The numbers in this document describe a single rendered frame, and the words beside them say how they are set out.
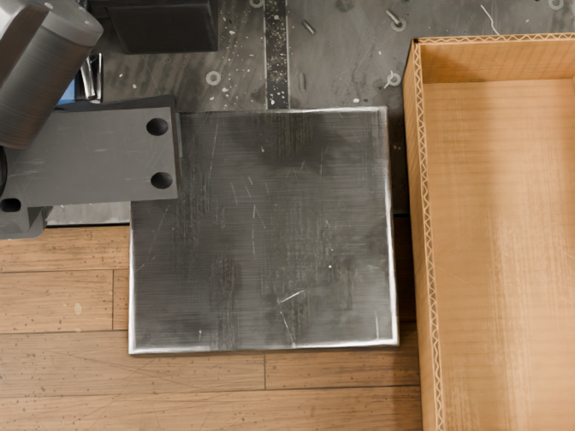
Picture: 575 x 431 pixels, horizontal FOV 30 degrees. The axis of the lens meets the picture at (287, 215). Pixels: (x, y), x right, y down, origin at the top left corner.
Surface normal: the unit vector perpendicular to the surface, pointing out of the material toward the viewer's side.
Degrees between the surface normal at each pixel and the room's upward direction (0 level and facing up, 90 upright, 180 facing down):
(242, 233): 0
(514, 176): 0
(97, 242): 0
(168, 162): 31
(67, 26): 63
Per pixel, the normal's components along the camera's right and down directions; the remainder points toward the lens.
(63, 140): 0.04, 0.27
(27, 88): 0.55, 0.55
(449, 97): -0.01, -0.25
